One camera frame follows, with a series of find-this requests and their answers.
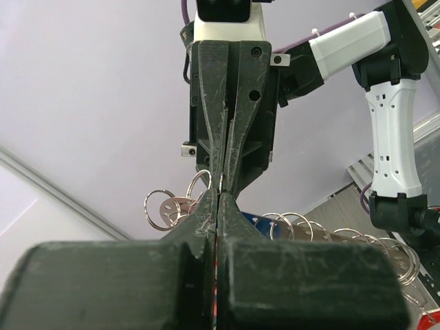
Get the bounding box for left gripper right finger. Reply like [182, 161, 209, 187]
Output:
[217, 192, 409, 329]

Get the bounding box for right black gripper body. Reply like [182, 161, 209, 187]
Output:
[181, 41, 280, 180]

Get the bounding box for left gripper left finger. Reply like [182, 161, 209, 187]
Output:
[1, 189, 217, 329]

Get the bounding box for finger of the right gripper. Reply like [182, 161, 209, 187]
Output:
[198, 41, 229, 191]
[223, 41, 272, 199]

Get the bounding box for metal key organizer red handle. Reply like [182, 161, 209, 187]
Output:
[144, 170, 439, 329]

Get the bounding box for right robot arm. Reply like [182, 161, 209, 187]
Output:
[180, 1, 439, 240]

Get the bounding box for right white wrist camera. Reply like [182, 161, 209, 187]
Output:
[194, 0, 267, 41]

